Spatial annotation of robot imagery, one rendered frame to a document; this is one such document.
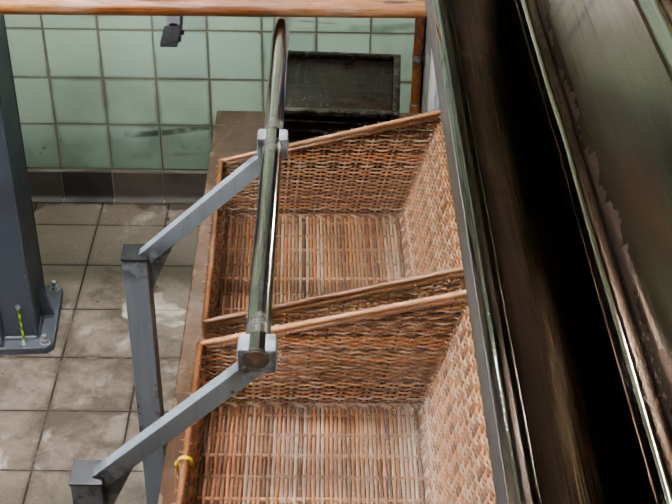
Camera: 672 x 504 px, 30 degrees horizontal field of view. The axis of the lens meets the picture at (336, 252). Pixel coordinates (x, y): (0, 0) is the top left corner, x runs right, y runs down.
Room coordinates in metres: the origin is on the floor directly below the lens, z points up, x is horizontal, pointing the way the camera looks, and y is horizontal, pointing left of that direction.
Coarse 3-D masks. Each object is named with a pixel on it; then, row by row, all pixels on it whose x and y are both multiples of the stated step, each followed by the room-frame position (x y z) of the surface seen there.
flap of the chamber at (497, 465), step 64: (512, 0) 1.60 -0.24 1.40; (512, 64) 1.40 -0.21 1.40; (448, 128) 1.22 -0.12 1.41; (512, 128) 1.24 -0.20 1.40; (512, 192) 1.10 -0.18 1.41; (512, 256) 0.98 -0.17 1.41; (576, 256) 1.00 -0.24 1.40; (512, 320) 0.88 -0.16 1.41; (576, 320) 0.89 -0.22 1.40; (576, 384) 0.80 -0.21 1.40; (576, 448) 0.72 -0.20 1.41
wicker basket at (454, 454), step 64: (320, 320) 1.65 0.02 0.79; (384, 320) 1.65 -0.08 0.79; (448, 320) 1.65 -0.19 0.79; (192, 384) 1.54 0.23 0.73; (256, 384) 1.65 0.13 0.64; (384, 384) 1.65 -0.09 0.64; (448, 384) 1.57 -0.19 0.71; (192, 448) 1.43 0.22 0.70; (256, 448) 1.54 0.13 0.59; (384, 448) 1.55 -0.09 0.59; (448, 448) 1.45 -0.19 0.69
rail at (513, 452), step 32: (448, 0) 1.51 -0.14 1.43; (448, 32) 1.41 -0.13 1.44; (448, 64) 1.33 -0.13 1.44; (448, 96) 1.27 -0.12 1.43; (480, 192) 1.05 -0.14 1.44; (480, 224) 1.00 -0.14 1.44; (480, 256) 0.94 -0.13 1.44; (480, 288) 0.90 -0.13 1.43; (512, 352) 0.81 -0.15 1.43; (512, 384) 0.77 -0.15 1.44; (512, 416) 0.73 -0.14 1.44; (512, 448) 0.69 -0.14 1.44; (512, 480) 0.66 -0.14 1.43
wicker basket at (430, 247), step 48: (336, 144) 2.26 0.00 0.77; (384, 144) 2.25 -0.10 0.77; (432, 144) 2.24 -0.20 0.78; (240, 192) 2.25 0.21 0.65; (336, 192) 2.25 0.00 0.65; (384, 192) 2.26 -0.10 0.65; (432, 192) 2.10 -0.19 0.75; (240, 240) 2.16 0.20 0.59; (288, 240) 2.16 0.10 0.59; (336, 240) 2.16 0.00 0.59; (384, 240) 2.17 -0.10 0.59; (432, 240) 1.98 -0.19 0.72; (240, 288) 1.99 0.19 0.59; (288, 288) 1.99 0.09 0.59; (336, 288) 2.00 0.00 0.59; (384, 288) 1.72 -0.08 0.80; (432, 288) 1.72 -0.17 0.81; (288, 384) 1.71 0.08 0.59
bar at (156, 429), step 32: (288, 32) 1.96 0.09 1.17; (256, 160) 1.60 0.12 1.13; (224, 192) 1.60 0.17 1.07; (192, 224) 1.60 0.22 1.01; (256, 224) 1.38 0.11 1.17; (128, 256) 1.59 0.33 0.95; (160, 256) 1.61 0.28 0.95; (256, 256) 1.30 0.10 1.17; (128, 288) 1.59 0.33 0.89; (256, 288) 1.23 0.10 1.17; (128, 320) 1.59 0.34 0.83; (256, 320) 1.17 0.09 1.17; (256, 352) 1.11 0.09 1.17; (160, 384) 1.61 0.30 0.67; (224, 384) 1.12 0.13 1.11; (160, 416) 1.59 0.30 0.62; (192, 416) 1.12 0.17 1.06; (128, 448) 1.12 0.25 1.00; (160, 448) 1.59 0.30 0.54; (96, 480) 1.11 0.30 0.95; (160, 480) 1.59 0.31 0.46
